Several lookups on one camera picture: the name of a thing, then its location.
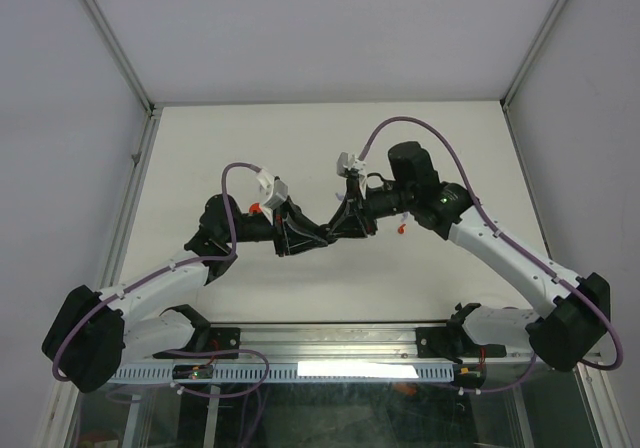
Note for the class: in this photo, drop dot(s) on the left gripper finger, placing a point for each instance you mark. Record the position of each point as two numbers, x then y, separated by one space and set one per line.
295 244
294 218

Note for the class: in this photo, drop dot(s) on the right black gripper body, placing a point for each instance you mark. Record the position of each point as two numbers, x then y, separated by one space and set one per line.
368 203

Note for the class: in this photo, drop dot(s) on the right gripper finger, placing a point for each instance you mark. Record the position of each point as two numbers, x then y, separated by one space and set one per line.
360 234
346 216

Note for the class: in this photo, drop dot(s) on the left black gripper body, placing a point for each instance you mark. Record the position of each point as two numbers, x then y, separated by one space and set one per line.
279 225

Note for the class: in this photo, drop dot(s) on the black charging case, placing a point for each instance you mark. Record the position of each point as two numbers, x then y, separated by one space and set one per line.
324 231

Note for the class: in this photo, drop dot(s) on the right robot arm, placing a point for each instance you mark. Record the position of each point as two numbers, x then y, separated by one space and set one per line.
568 313

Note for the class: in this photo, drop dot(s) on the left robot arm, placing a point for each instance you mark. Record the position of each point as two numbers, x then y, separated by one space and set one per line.
94 333

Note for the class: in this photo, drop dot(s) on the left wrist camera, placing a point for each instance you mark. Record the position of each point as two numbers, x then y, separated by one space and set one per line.
274 193

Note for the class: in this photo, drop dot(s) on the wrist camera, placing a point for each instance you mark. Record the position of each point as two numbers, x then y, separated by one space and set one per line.
274 193
349 163

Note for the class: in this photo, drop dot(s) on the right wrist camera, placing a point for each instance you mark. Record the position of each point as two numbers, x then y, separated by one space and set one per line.
349 163

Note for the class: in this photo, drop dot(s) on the aluminium mounting rail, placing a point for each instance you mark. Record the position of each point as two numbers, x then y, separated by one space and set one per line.
325 340

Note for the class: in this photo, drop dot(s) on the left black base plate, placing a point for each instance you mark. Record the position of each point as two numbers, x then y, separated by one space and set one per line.
222 342

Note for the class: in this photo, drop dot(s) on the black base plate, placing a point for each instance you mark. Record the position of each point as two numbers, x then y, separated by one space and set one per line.
438 342
222 342

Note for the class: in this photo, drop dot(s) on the white slotted cable duct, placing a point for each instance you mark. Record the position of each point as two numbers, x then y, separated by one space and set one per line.
300 372

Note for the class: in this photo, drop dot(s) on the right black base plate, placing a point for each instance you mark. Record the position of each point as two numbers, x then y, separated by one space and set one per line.
438 342

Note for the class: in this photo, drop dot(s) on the left aluminium frame post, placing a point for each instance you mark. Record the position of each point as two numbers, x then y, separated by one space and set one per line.
122 62

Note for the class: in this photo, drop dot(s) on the aluminium frame post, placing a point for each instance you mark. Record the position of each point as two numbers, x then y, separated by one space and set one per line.
545 30
122 62

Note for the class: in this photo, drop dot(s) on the right aluminium frame post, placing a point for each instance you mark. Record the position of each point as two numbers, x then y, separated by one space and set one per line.
545 30

